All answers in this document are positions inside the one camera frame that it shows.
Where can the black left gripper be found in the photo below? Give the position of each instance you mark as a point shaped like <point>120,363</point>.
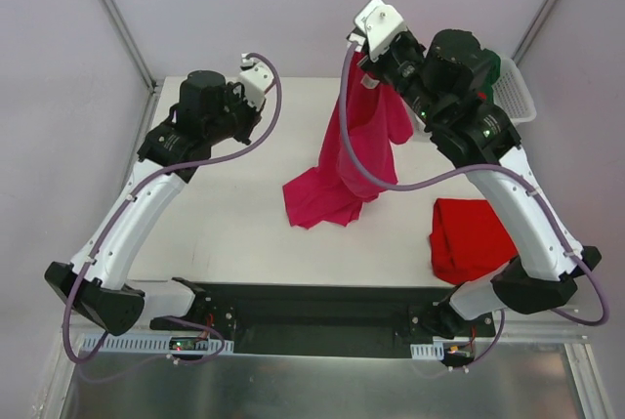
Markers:
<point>245,113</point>

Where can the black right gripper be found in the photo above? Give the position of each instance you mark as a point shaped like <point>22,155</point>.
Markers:
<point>387,63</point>

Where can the magenta t shirt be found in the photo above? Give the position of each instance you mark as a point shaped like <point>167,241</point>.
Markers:
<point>334,190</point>

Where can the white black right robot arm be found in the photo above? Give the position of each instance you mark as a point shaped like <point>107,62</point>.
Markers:
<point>443,85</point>

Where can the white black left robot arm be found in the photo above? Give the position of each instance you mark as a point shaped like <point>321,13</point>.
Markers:
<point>95,281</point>

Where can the green t shirt in basket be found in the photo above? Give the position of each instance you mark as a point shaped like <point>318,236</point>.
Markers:
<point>494,70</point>

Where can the white plastic laundry basket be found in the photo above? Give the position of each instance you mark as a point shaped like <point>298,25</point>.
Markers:
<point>512,95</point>

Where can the folded red t shirt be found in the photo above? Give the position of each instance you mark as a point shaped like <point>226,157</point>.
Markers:
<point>467,240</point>

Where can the black centre base bar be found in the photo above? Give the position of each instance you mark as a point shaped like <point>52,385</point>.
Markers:
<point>308,320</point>

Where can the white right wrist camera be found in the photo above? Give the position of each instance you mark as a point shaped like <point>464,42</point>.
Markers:
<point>376,26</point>

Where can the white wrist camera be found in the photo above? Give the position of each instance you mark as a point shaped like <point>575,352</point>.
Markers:
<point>376,26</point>
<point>256,78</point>

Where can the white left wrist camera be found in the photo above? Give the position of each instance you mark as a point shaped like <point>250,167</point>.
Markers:
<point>256,78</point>

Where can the aluminium left frame rail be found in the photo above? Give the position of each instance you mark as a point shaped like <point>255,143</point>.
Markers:
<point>133,52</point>

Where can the aluminium frame rail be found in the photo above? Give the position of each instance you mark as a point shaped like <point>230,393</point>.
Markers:
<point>537,23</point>
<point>133,52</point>
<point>535,326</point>

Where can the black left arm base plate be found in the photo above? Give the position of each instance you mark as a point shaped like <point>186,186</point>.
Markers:
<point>213,311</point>

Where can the aluminium right frame rail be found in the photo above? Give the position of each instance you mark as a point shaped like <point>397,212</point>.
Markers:
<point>537,23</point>

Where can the white left cable duct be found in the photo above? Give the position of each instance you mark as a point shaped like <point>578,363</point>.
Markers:
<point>165,344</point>

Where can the white cable duct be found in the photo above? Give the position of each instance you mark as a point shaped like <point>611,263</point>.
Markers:
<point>165,344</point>
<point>434,351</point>

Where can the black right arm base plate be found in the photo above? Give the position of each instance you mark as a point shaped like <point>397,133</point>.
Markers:
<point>440,320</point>

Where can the white right cable duct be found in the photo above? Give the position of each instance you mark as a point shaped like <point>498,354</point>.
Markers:
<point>434,351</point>

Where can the aluminium front frame rail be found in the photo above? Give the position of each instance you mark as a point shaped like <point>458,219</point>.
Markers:
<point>535,326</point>

